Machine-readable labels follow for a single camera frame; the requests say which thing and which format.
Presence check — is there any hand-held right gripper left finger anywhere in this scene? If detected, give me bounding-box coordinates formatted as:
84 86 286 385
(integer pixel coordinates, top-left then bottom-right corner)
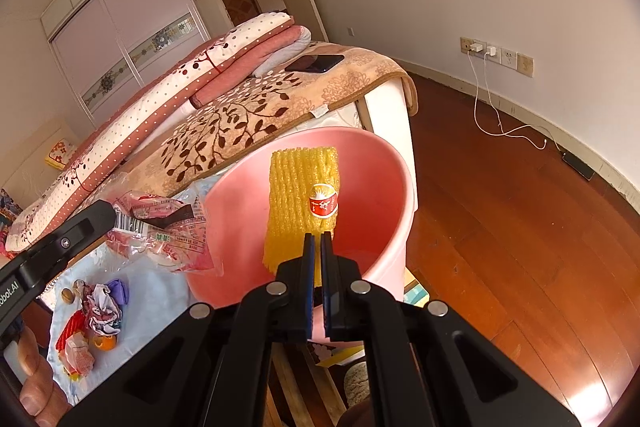
57 232 321 427

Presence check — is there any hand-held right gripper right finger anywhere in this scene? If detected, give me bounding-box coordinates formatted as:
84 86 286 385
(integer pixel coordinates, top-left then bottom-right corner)
321 231 582 427

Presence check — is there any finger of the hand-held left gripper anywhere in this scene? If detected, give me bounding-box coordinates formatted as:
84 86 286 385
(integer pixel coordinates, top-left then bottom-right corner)
21 200 118 282

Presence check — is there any purple face mask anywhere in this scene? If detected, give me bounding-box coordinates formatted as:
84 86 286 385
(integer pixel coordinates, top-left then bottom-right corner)
107 278 130 308

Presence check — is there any patterned paper wrapper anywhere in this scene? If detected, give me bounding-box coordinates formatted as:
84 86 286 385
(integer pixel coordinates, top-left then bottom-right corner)
82 283 123 337

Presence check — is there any yellow foam fruit net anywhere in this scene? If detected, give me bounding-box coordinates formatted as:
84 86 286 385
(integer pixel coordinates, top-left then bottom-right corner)
262 146 341 280

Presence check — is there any clear red printed plastic wrapper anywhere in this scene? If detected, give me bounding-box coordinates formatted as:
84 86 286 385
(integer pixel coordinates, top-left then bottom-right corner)
105 189 223 278

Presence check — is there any pink plastic bucket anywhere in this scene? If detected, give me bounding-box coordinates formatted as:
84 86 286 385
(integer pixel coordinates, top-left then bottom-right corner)
187 127 418 350

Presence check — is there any person's left hand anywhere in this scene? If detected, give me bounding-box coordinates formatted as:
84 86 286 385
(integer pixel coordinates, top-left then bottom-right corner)
15 324 73 420

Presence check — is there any red foam fruit net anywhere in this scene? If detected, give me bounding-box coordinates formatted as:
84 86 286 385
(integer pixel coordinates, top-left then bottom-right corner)
55 311 87 353

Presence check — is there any colourful patterned cushion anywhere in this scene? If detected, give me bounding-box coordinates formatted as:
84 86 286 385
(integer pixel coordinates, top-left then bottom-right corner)
0 189 23 258

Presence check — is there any yellow floral pillow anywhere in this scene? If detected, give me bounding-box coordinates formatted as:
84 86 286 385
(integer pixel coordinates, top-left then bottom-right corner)
45 139 78 170

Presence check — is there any cream bed headboard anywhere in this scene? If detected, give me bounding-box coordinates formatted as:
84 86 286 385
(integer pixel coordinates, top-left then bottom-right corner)
0 117 81 202

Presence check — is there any red white snack wrapper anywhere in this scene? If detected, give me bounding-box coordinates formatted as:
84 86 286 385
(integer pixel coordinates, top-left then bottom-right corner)
64 332 96 378

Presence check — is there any light blue floral cloth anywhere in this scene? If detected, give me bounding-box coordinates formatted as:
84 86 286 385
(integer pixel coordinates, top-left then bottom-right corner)
47 179 241 408

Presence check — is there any grey fuzzy slipper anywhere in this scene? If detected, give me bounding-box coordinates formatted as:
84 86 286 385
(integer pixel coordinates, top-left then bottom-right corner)
345 362 374 409

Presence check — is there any wooden slatted stool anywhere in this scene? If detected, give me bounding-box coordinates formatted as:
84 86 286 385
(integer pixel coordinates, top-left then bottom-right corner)
265 342 351 427

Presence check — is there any folded pink dotted quilt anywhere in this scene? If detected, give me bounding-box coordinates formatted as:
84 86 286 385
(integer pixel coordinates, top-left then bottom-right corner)
5 13 313 253

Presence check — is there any tan leaf print blanket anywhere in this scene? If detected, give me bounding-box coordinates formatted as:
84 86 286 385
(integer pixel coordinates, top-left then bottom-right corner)
120 42 418 208

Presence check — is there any black smartphone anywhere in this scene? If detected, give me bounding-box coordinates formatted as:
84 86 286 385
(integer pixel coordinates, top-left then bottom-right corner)
284 54 346 74

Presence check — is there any white sliding door wardrobe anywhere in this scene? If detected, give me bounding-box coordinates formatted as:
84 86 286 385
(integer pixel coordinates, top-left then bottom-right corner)
40 0 211 128

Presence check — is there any white bed frame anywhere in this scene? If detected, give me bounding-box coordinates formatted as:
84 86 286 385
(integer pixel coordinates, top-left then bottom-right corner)
357 77 418 212

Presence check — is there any white charging cable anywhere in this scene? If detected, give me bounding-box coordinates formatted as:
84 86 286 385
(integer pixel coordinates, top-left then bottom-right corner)
467 52 548 150

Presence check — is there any black device with cable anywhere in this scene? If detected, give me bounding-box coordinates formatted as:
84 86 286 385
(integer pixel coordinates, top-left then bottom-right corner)
547 129 596 180

